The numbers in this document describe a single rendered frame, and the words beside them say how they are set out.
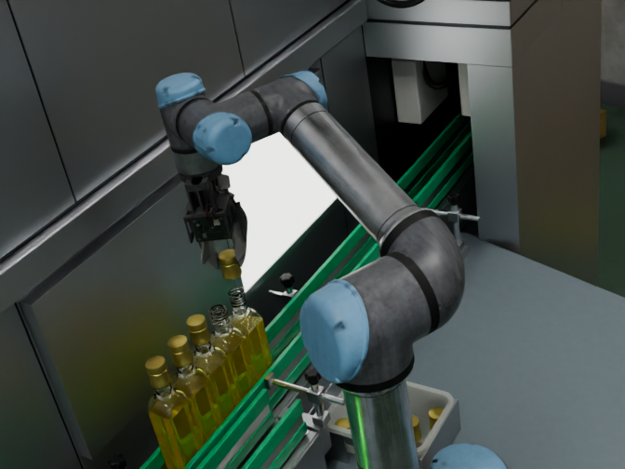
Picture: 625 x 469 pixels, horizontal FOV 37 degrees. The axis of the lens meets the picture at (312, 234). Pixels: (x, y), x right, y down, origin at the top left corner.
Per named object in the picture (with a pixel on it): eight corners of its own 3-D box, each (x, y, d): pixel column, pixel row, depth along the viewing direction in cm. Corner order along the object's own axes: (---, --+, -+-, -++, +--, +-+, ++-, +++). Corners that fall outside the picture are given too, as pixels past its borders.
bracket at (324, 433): (292, 430, 182) (286, 404, 179) (334, 443, 178) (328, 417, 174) (283, 442, 180) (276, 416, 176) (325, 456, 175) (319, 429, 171)
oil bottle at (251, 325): (258, 384, 185) (236, 300, 174) (281, 391, 183) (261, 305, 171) (242, 403, 182) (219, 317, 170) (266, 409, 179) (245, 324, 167)
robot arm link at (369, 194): (513, 259, 116) (303, 46, 142) (445, 296, 112) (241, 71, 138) (496, 312, 125) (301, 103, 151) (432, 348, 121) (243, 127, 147)
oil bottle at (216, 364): (224, 422, 178) (200, 336, 166) (248, 430, 175) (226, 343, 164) (207, 442, 174) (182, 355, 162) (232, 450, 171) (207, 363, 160)
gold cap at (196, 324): (198, 330, 164) (193, 311, 161) (215, 335, 162) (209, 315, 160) (187, 342, 161) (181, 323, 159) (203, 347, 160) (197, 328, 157)
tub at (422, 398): (363, 398, 196) (358, 367, 191) (461, 426, 184) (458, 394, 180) (323, 455, 184) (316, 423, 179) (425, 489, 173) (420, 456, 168)
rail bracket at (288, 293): (280, 314, 204) (270, 266, 197) (306, 321, 201) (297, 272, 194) (271, 326, 202) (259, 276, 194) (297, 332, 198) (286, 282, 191)
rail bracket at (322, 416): (278, 402, 179) (267, 353, 173) (353, 424, 171) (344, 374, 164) (270, 412, 177) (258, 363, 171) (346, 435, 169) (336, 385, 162)
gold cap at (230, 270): (224, 269, 166) (219, 249, 164) (243, 267, 166) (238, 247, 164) (221, 281, 163) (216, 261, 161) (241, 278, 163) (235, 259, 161)
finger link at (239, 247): (236, 282, 159) (216, 239, 154) (240, 261, 164) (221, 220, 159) (253, 277, 158) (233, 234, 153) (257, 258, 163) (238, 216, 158)
